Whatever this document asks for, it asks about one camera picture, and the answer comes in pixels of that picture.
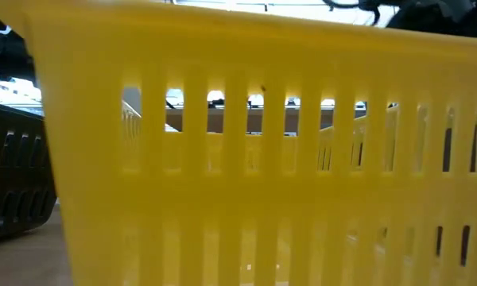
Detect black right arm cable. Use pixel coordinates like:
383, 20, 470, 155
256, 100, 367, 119
324, 0, 382, 25

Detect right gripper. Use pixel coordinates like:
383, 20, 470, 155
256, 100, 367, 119
386, 0, 477, 40

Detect black slotted plastic basket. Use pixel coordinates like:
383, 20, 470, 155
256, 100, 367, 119
0, 98, 58, 243

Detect yellow slotted plastic basket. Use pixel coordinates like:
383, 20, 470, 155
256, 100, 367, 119
0, 0, 477, 286

